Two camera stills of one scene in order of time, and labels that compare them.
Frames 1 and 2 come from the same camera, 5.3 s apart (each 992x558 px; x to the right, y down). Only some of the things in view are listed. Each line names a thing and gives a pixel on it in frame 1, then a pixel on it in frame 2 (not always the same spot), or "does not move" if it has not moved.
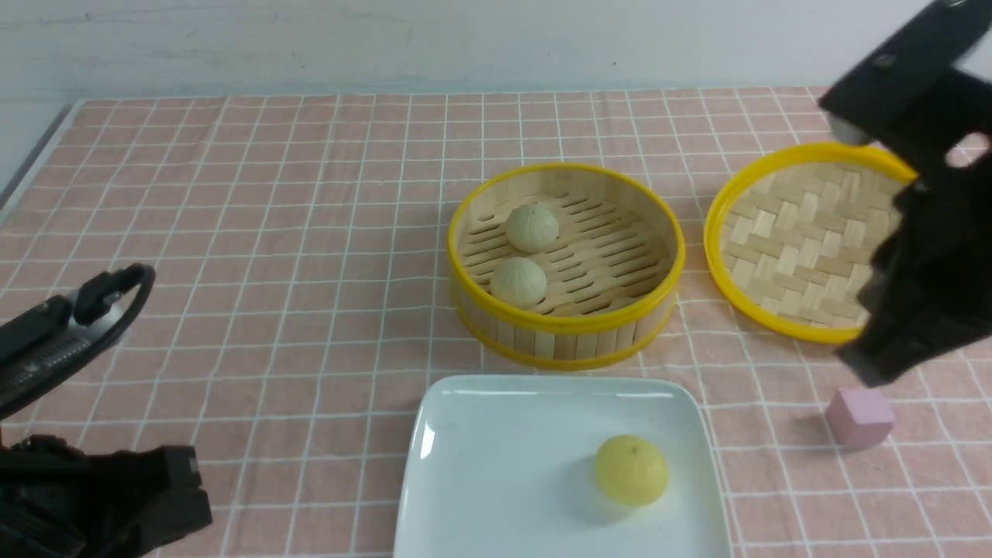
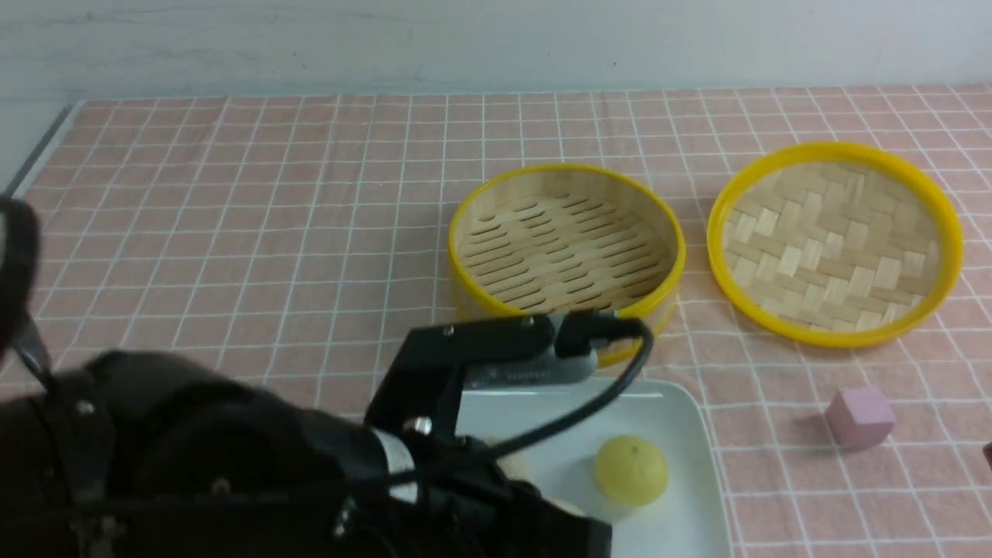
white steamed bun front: (518, 283) -> (570, 508)
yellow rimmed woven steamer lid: (793, 232) does not move
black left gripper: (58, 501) -> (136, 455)
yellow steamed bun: (632, 470) does not move
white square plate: (505, 466) does not move
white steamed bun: (531, 229) -> (515, 466)
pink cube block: (859, 418) does not move
